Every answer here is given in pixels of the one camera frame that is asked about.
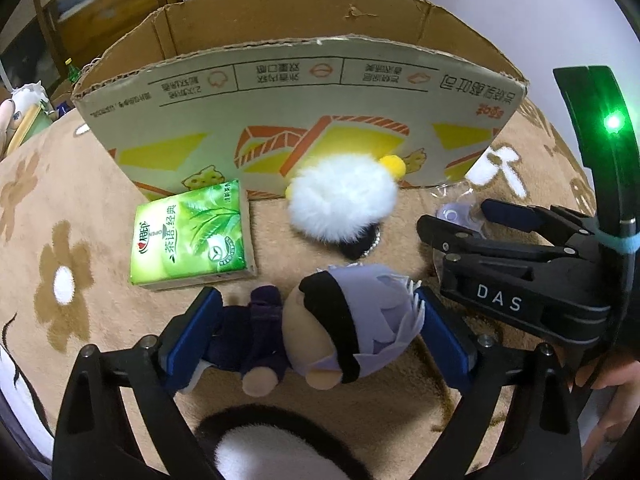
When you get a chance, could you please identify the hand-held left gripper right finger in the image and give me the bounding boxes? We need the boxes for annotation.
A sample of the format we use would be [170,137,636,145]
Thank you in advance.
[414,286,586,480]

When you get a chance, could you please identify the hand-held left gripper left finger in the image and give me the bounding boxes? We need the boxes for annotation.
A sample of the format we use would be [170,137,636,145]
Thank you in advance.
[51,286,224,480]

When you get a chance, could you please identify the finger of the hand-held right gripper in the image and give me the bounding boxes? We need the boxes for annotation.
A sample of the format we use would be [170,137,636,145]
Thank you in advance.
[417,214,591,281]
[481,199,599,244]

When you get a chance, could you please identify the clear plastic piece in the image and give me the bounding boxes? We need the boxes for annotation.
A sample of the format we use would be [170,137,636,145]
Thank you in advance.
[432,185,488,241]

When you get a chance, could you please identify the blindfolded lavender-haired doll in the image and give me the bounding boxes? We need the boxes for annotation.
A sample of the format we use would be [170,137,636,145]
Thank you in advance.
[192,265,426,399]

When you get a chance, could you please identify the printed cardboard box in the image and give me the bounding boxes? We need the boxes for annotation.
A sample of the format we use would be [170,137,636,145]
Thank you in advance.
[70,0,530,202]

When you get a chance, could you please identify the person's right forearm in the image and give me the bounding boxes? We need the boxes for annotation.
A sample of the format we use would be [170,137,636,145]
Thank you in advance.
[582,389,640,480]

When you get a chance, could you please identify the person's right hand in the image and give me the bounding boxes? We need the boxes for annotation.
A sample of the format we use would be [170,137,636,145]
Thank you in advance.
[567,355,640,392]

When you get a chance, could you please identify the green tissue packet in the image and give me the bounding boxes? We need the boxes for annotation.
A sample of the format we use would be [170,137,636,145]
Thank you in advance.
[129,180,260,292]

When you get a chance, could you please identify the black and white plush toy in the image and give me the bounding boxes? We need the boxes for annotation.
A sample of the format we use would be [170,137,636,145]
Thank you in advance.
[192,402,374,480]

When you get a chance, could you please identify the white fluffy pompom plush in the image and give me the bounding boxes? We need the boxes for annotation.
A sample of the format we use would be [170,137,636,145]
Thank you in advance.
[285,152,409,261]

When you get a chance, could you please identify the white-haired doll green outfit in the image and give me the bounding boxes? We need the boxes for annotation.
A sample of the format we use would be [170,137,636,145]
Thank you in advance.
[0,82,54,159]

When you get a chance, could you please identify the wooden sliding-door wardrobe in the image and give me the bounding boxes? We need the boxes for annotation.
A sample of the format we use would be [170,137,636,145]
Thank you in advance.
[0,0,169,92]

